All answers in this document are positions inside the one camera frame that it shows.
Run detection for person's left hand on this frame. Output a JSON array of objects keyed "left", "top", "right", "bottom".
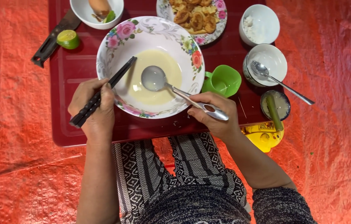
[{"left": 68, "top": 77, "right": 115, "bottom": 141}]

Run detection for person's right hand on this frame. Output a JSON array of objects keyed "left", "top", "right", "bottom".
[{"left": 187, "top": 92, "right": 241, "bottom": 142}]

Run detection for black chopstick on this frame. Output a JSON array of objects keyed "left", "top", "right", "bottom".
[
  {"left": 73, "top": 57, "right": 138, "bottom": 129},
  {"left": 69, "top": 56, "right": 137, "bottom": 126}
]

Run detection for metal ladle spoon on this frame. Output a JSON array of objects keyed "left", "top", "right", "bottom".
[{"left": 141, "top": 65, "right": 229, "bottom": 121}]

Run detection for thin wooden toothpick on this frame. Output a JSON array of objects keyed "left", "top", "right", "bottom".
[{"left": 238, "top": 97, "right": 247, "bottom": 119}]

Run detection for green plastic cup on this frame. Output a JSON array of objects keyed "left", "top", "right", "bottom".
[{"left": 202, "top": 65, "right": 242, "bottom": 98}]

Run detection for yellow plastic object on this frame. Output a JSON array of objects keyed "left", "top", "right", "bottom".
[{"left": 241, "top": 121, "right": 285, "bottom": 153}]

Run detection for black white patterned trousers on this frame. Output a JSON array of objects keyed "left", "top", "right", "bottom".
[{"left": 112, "top": 132, "right": 248, "bottom": 224}]

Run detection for green plant stalk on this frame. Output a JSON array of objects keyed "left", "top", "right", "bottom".
[{"left": 266, "top": 95, "right": 284, "bottom": 132}]

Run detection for small dark rimmed saucer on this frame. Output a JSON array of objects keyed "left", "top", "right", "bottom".
[{"left": 260, "top": 90, "right": 291, "bottom": 121}]

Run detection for small metal spoon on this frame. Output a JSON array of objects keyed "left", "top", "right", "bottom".
[{"left": 250, "top": 60, "right": 315, "bottom": 106}]

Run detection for pale liquid batter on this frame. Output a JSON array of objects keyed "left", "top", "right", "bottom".
[{"left": 128, "top": 50, "right": 183, "bottom": 106}]

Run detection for white bowl with patterned outside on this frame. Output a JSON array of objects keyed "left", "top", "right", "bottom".
[{"left": 243, "top": 44, "right": 288, "bottom": 88}]

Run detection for green lime half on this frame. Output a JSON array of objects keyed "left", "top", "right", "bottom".
[{"left": 57, "top": 30, "right": 80, "bottom": 50}]

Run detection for dark knit top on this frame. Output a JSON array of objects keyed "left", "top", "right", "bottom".
[{"left": 138, "top": 185, "right": 318, "bottom": 224}]

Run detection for white flour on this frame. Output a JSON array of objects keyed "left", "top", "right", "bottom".
[{"left": 243, "top": 16, "right": 264, "bottom": 43}]

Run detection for large floral bowl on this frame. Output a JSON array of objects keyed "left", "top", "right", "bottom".
[{"left": 96, "top": 16, "right": 206, "bottom": 119}]

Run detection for floral plate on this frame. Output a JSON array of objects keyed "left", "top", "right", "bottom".
[{"left": 156, "top": 0, "right": 228, "bottom": 46}]

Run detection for green lime wedge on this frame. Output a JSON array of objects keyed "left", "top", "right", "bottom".
[{"left": 103, "top": 10, "right": 116, "bottom": 24}]

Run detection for plain white bowl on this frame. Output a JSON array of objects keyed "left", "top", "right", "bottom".
[{"left": 70, "top": 0, "right": 124, "bottom": 30}]

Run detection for white bowl with flour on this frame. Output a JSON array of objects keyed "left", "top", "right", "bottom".
[{"left": 239, "top": 4, "right": 280, "bottom": 47}]

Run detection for pile of fried rings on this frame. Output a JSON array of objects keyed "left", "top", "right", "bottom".
[{"left": 169, "top": 0, "right": 220, "bottom": 35}]

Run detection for brown egg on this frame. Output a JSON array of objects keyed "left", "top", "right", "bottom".
[{"left": 88, "top": 0, "right": 112, "bottom": 18}]

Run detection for black handled knife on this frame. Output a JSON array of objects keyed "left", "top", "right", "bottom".
[{"left": 31, "top": 9, "right": 81, "bottom": 68}]

